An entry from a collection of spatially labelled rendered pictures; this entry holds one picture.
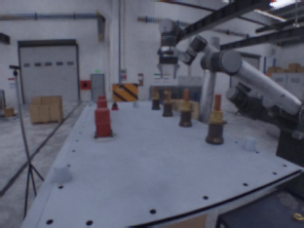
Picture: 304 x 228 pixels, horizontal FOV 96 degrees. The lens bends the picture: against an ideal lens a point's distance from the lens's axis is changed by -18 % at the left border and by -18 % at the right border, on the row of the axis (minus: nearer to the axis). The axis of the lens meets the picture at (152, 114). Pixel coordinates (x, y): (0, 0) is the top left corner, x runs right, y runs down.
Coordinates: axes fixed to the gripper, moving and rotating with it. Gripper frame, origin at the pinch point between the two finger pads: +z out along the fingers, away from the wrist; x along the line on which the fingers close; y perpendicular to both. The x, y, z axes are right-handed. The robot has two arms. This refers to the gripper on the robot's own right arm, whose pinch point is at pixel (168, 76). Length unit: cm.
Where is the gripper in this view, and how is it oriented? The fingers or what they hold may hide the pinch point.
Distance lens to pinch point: 117.0
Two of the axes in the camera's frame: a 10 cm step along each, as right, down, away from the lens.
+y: -0.3, -2.1, 9.8
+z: 0.0, 9.8, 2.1
